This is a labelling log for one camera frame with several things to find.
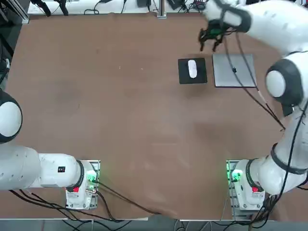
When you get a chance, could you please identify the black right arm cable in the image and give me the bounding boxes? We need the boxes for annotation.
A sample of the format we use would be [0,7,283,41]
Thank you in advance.
[234,31,287,132]
[223,33,284,128]

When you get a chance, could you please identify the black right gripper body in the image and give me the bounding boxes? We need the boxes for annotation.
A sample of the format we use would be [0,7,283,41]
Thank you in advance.
[206,18,229,37]

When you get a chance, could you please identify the black base cable bundle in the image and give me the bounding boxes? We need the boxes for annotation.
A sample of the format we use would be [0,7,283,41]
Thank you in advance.
[250,192,280,231]

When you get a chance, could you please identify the dark power adapter box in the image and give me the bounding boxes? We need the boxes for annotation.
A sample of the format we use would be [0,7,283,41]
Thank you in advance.
[167,0,186,11]

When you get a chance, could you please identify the black mouse pad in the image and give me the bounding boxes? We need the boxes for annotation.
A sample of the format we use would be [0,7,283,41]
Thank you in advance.
[178,57,208,85]

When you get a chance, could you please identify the white computer mouse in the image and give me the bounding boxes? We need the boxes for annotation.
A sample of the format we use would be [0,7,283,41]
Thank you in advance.
[187,59,198,79]

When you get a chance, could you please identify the silver closed laptop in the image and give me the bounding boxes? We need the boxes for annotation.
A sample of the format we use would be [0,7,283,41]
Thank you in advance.
[212,53,258,88]

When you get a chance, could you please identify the black cable across table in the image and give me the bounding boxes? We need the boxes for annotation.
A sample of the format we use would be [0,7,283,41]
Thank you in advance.
[96,181,164,215]

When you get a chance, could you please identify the aluminium frame rail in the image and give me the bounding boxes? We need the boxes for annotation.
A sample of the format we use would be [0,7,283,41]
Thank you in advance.
[0,0,30,25]

